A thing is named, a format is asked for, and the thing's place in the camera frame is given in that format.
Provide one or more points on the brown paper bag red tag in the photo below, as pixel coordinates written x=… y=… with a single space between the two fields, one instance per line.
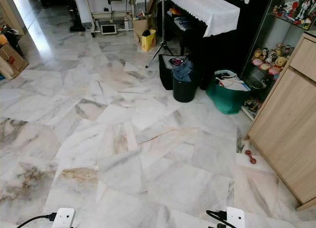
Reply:
x=12 y=61

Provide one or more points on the black bag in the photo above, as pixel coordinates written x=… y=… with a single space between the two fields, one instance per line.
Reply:
x=13 y=38

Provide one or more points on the black upright vacuum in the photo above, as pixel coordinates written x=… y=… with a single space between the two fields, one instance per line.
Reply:
x=76 y=17

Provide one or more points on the white framed tablet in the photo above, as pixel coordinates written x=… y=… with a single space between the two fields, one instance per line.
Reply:
x=108 y=29

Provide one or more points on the plain brown paper bag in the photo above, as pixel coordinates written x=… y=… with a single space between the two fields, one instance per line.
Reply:
x=139 y=25

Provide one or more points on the yellow paper bag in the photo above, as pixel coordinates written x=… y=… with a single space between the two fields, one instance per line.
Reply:
x=148 y=41

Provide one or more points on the black storage box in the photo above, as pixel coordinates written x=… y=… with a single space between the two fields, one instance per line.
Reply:
x=165 y=72

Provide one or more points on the metal tripod stand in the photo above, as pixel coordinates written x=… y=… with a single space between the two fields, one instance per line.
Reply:
x=162 y=20

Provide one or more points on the black waste bin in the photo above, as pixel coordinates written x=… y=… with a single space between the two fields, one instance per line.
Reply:
x=184 y=90

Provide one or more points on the blue grey cloth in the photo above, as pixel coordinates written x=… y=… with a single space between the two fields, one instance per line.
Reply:
x=183 y=70

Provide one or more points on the green tote bag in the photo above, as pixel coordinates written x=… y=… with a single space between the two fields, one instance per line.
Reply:
x=227 y=97

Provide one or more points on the black piano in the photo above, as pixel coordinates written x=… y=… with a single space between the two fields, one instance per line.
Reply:
x=222 y=48

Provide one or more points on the large white lace cloth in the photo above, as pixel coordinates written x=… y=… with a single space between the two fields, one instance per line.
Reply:
x=212 y=11

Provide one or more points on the small red dumbbell toy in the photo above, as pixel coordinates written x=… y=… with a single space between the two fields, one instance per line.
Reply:
x=250 y=157

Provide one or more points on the glass display cabinet with toys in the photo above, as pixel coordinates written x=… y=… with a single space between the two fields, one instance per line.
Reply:
x=271 y=55

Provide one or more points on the light wooden cabinet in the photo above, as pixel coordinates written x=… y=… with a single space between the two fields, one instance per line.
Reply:
x=286 y=124

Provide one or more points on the white table frame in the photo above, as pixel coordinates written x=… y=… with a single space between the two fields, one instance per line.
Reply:
x=109 y=13

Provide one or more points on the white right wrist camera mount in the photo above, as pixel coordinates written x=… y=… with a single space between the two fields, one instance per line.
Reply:
x=235 y=218

